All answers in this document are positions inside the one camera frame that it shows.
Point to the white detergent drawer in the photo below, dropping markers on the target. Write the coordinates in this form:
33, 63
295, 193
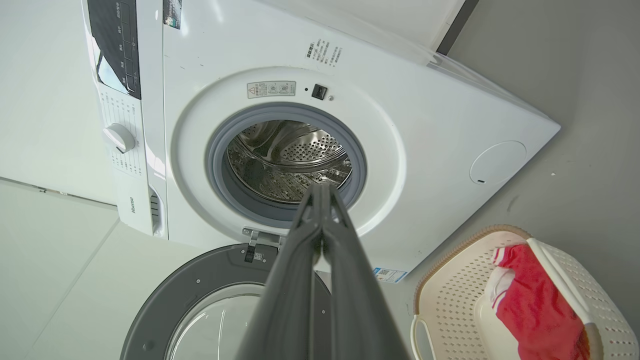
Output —
137, 205

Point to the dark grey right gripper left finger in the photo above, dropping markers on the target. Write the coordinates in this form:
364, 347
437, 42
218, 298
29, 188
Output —
285, 300

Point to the blue energy label sticker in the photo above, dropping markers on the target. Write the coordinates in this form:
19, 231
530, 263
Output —
389, 275

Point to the white front-load washing machine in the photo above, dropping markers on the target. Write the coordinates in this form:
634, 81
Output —
425, 125

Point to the round black glass washer door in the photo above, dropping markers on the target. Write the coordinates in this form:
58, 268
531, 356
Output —
165, 305

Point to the white round control knob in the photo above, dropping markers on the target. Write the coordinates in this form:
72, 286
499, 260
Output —
119, 138

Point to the black washer control panel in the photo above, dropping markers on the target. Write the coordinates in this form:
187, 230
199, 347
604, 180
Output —
117, 45

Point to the black door lock socket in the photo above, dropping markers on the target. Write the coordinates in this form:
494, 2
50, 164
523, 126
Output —
319, 91

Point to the small printed text sticker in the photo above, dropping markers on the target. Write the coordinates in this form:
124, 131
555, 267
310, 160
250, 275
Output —
324, 53

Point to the metal door hinge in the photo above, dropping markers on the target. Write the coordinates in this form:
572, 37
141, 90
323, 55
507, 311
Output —
260, 240

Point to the cream plastic laundry basket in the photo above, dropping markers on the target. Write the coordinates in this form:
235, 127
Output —
450, 310

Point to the round white filter cover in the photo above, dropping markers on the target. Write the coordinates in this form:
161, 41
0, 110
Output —
498, 162

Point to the perforated steel washer drum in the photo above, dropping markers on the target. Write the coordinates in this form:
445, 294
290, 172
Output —
285, 160

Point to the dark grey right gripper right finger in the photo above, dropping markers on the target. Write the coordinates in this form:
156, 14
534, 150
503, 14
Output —
360, 310

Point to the red and white garment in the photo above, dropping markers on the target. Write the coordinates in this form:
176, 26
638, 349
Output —
535, 310

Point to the white warning label sticker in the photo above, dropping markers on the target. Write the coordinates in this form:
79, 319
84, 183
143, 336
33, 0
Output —
271, 89

